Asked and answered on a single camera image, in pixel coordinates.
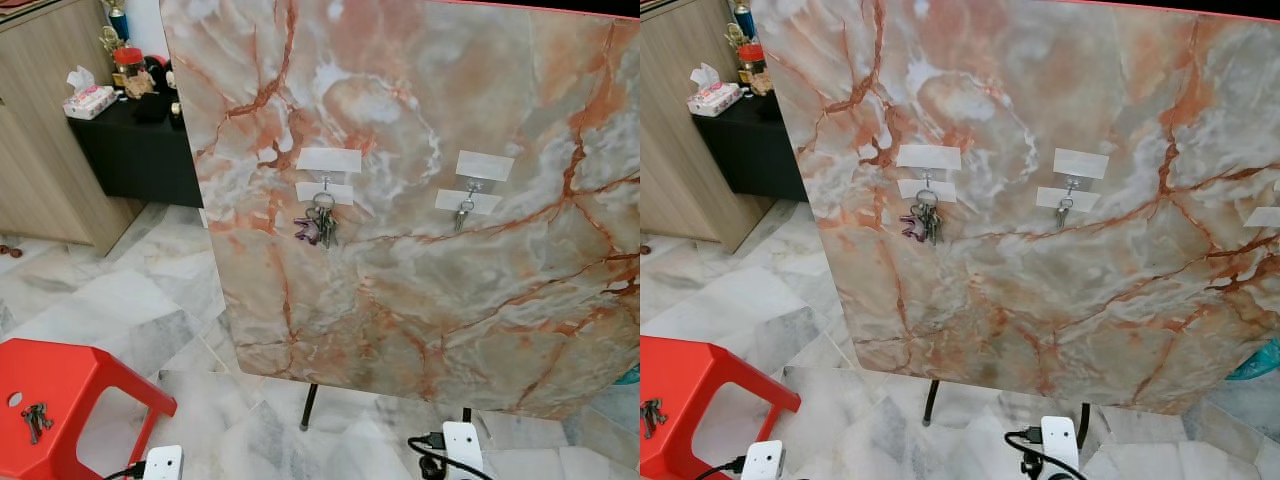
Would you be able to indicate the marble pattern table board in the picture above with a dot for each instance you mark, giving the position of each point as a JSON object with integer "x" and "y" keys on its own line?
{"x": 400, "y": 270}
{"x": 1050, "y": 280}

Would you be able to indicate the small silver key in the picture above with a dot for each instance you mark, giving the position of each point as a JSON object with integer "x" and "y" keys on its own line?
{"x": 1063, "y": 212}
{"x": 462, "y": 213}

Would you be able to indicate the key bunch with purple tag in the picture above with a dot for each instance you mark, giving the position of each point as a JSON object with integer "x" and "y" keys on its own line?
{"x": 927, "y": 222}
{"x": 322, "y": 225}

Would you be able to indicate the red plastic stool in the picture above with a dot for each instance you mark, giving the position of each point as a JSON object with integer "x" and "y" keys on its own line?
{"x": 690, "y": 375}
{"x": 50, "y": 375}

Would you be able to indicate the light wooden cabinet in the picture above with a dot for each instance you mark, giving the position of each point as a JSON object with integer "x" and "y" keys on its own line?
{"x": 690, "y": 150}
{"x": 50, "y": 150}

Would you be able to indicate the black sideboard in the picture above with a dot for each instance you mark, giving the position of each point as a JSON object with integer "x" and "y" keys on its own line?
{"x": 750, "y": 150}
{"x": 130, "y": 155}

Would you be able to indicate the black mouse figurine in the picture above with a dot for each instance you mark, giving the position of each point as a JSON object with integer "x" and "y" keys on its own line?
{"x": 152, "y": 100}

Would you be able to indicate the pink white tissue box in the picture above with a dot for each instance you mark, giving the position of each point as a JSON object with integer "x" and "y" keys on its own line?
{"x": 90, "y": 102}
{"x": 715, "y": 98}

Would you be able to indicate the brown small figurine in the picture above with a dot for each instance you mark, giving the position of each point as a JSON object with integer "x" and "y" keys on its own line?
{"x": 136, "y": 86}
{"x": 760, "y": 83}

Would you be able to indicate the small red floor item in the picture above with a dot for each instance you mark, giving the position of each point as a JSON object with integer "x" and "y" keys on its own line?
{"x": 10, "y": 250}

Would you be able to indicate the red lid jar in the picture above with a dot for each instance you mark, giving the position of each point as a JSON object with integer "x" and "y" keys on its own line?
{"x": 750, "y": 60}
{"x": 128, "y": 65}

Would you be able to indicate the gold blue trophy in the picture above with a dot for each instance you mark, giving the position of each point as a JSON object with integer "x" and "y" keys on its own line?
{"x": 117, "y": 20}
{"x": 742, "y": 18}

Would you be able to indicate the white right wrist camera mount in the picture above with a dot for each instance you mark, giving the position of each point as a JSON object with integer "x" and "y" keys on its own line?
{"x": 463, "y": 445}
{"x": 1060, "y": 440}

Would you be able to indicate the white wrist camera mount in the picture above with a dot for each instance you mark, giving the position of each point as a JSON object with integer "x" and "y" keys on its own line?
{"x": 765, "y": 462}
{"x": 163, "y": 465}
{"x": 1060, "y": 440}
{"x": 463, "y": 445}

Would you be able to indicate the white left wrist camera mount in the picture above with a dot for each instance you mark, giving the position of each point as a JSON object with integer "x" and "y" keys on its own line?
{"x": 765, "y": 462}
{"x": 163, "y": 465}

